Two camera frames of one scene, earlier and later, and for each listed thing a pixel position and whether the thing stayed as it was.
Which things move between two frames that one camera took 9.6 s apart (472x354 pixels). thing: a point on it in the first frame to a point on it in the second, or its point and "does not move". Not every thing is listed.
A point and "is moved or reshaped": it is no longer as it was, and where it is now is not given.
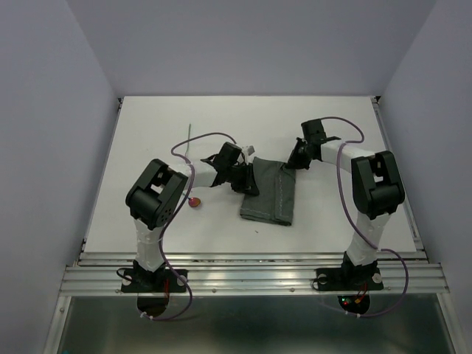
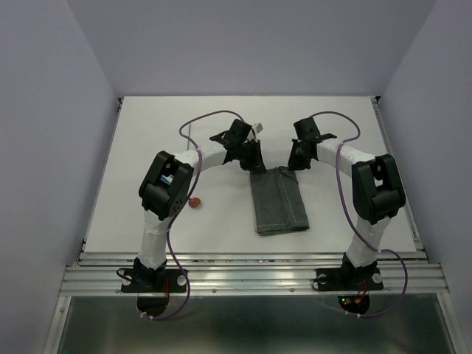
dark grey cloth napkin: x=276 y=186 is moved or reshaped
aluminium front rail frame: x=253 y=274 does not move
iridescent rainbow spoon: x=194 y=202 does not move
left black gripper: x=248 y=184 to x=257 y=164
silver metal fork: x=189 y=138 does not move
